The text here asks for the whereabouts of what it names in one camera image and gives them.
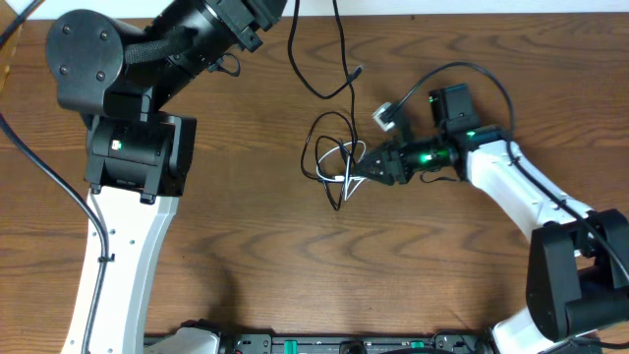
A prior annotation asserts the white usb cable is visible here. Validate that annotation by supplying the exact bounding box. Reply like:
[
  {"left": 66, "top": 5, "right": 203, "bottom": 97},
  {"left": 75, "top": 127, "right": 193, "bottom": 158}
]
[{"left": 315, "top": 140, "right": 369, "bottom": 202}]

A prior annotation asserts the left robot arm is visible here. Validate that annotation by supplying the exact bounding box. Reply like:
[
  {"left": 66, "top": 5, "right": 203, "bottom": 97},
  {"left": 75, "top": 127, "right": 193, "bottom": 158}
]
[{"left": 46, "top": 0, "right": 286, "bottom": 353}]

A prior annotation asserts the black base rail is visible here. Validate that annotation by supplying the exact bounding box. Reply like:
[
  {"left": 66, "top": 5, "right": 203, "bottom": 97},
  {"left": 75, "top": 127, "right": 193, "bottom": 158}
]
[{"left": 200, "top": 330, "right": 497, "bottom": 354}]

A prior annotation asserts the black usb cable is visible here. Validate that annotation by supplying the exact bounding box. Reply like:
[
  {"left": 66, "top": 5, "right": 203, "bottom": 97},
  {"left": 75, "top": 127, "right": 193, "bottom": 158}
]
[{"left": 287, "top": 0, "right": 364, "bottom": 212}]

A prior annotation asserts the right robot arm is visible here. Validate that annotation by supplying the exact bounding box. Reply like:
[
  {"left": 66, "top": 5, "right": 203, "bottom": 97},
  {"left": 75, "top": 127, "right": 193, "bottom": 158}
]
[{"left": 355, "top": 85, "right": 628, "bottom": 353}]

